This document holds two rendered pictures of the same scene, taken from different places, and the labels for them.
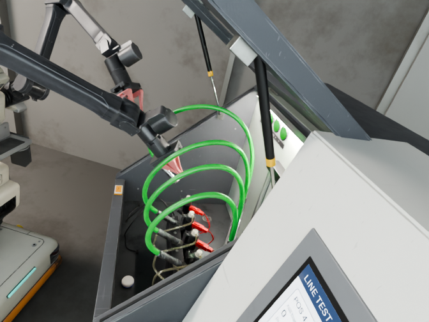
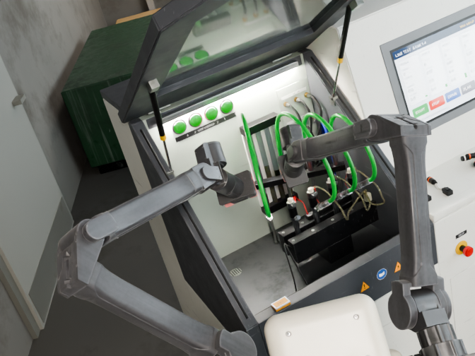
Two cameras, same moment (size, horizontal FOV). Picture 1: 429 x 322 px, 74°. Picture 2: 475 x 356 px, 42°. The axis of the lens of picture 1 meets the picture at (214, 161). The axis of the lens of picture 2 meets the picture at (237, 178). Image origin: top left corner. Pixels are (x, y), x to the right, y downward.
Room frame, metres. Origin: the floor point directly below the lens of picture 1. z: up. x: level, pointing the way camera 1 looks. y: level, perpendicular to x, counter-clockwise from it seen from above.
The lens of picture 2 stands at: (0.97, 1.76, 2.14)
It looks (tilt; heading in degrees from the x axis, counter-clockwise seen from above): 28 degrees down; 268
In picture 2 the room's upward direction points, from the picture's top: 16 degrees counter-clockwise
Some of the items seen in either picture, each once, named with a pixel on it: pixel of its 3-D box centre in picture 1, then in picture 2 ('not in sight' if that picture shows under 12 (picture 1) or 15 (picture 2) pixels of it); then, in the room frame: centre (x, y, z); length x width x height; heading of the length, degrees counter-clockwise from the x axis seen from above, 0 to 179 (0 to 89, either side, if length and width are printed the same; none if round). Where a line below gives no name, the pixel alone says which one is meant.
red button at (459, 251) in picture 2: not in sight; (465, 249); (0.27, 0.18, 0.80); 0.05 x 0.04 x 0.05; 19
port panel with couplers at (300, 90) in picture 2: not in sight; (302, 123); (0.64, -0.27, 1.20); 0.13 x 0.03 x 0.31; 19
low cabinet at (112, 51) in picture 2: not in sight; (183, 71); (1.04, -3.98, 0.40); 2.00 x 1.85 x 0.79; 86
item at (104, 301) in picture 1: (112, 246); (346, 290); (0.71, 0.28, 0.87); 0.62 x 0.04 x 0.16; 19
